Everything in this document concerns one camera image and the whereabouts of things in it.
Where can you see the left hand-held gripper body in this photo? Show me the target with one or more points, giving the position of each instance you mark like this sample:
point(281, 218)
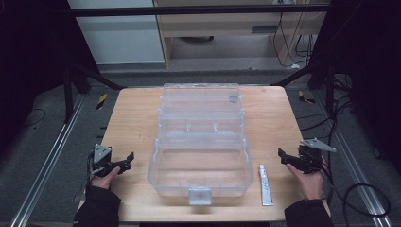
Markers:
point(102, 159)

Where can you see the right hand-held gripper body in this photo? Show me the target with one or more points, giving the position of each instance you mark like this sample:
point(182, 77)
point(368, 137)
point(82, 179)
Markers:
point(310, 156)

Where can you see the person's left hand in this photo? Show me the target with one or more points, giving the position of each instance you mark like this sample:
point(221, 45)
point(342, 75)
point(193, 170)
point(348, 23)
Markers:
point(105, 179)

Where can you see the person's right hand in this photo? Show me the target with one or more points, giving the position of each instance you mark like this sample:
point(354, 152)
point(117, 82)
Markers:
point(307, 183)

